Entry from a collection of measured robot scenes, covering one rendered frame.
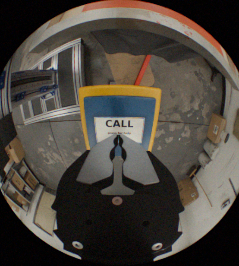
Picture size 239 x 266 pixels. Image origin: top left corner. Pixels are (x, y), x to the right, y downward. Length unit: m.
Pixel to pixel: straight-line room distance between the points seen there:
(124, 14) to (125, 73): 0.97
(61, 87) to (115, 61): 0.65
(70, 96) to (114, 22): 0.93
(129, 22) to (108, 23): 0.03
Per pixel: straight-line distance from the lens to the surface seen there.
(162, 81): 1.21
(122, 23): 0.16
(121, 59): 1.12
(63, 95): 1.06
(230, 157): 2.26
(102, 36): 0.38
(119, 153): 0.16
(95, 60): 1.18
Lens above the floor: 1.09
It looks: 62 degrees down
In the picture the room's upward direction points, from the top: 179 degrees clockwise
